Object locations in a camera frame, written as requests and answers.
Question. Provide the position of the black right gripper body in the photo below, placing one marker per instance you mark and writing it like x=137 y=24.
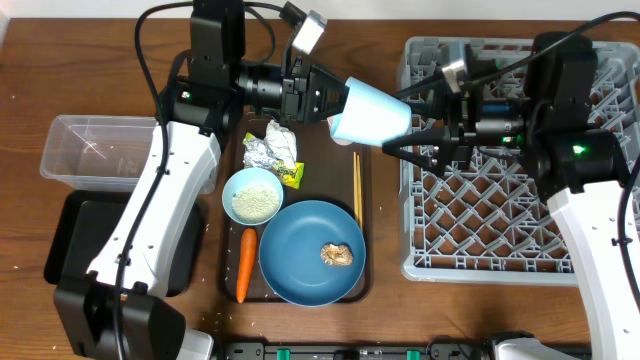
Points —
x=463 y=133

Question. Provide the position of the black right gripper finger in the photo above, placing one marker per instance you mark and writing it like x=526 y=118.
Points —
x=407 y=148
x=436 y=94

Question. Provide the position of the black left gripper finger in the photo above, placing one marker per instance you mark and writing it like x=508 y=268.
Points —
x=322 y=80
x=325 y=108

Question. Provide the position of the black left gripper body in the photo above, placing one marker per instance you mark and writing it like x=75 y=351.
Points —
x=292 y=95

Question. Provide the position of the light blue plastic cup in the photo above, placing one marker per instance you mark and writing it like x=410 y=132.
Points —
x=371 y=116

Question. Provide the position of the yellow foil snack wrapper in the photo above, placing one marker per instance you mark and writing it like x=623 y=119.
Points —
x=257 y=154

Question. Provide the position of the small light blue bowl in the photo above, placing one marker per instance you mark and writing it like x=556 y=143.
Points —
x=244 y=178

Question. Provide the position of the white rice pile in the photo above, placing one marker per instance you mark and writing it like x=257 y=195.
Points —
x=256 y=203

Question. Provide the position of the brown food scrap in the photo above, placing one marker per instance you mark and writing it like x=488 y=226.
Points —
x=336 y=255

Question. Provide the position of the dark blue plate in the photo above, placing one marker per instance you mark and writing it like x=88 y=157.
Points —
x=290 y=253

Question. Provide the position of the pink plastic cup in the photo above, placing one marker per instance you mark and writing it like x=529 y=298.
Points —
x=333 y=123

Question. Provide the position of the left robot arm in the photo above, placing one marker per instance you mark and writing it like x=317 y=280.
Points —
x=117 y=309

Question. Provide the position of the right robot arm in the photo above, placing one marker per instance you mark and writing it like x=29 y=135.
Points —
x=579 y=170

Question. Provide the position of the grey plastic dishwasher rack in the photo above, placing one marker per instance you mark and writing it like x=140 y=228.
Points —
x=485 y=224

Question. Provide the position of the black waste tray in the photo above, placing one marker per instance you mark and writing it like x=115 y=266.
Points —
x=88 y=218

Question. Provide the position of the wooden chopstick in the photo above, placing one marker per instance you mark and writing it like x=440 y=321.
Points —
x=356 y=186
x=360 y=193

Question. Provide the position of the orange carrot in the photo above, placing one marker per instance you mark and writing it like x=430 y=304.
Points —
x=248 y=248

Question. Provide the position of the clear plastic bin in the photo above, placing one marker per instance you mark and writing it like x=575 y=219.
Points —
x=108 y=153

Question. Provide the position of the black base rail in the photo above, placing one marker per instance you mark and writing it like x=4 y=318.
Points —
x=439 y=350

